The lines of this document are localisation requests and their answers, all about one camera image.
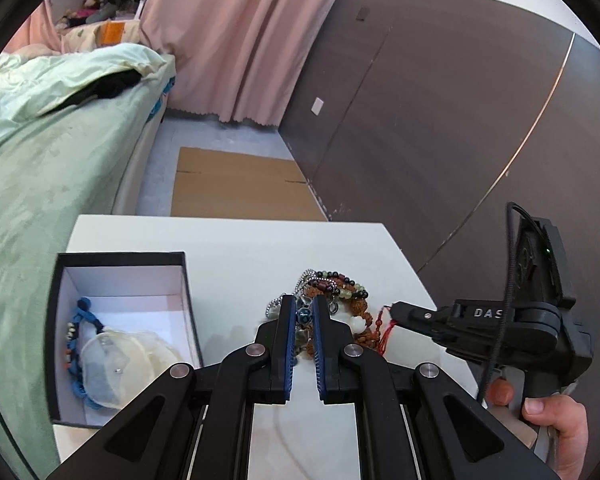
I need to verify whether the black box white inside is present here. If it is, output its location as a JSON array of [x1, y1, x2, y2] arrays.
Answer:
[[45, 252, 204, 429]]

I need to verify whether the blue cord bead bracelet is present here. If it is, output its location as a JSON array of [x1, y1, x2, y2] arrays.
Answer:
[[64, 298, 106, 403]]

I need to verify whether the person's right hand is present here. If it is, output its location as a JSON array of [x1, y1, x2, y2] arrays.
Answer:
[[485, 377, 590, 480]]

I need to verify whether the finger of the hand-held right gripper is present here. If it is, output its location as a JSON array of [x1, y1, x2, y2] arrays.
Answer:
[[389, 301, 458, 337]]

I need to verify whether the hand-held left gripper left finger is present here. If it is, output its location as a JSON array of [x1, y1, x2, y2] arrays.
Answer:
[[45, 295, 297, 480]]

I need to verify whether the wide pink curtain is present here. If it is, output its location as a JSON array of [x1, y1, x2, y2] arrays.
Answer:
[[141, 0, 355, 127]]

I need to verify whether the dark and green bead bracelet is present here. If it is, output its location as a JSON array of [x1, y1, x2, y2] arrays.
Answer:
[[314, 270, 369, 302]]

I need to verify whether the black cable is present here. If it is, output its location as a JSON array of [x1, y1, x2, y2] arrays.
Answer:
[[477, 202, 536, 402]]

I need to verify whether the light green quilt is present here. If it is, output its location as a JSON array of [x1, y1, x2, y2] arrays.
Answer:
[[0, 42, 168, 158]]

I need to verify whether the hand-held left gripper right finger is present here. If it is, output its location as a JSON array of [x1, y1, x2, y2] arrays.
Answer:
[[312, 295, 563, 480]]

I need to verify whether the flat brown cardboard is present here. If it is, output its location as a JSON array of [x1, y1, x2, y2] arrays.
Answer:
[[170, 146, 329, 222]]

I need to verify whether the pile of plush toys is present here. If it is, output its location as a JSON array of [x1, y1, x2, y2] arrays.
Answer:
[[55, 0, 143, 28]]

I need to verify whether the pillow with orange patch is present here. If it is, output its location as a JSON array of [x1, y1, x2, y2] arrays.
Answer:
[[61, 19, 147, 55]]

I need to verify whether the brown rudraksha bead bracelet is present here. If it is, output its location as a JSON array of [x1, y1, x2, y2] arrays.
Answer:
[[300, 280, 377, 341]]

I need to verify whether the narrow pink curtain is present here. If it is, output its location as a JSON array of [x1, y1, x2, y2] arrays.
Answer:
[[10, 0, 65, 57]]

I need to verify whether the green bed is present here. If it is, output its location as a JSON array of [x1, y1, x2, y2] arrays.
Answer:
[[0, 52, 177, 480]]

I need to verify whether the black cloth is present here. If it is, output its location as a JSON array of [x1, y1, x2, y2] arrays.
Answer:
[[61, 70, 142, 107]]

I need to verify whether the red cord tassel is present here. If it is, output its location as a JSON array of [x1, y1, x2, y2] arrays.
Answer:
[[374, 306, 400, 355]]

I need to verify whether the white organza pouch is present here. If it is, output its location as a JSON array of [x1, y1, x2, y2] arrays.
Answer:
[[81, 329, 184, 408]]

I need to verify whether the silver ball chain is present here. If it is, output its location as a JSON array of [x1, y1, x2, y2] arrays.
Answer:
[[265, 268, 317, 320]]

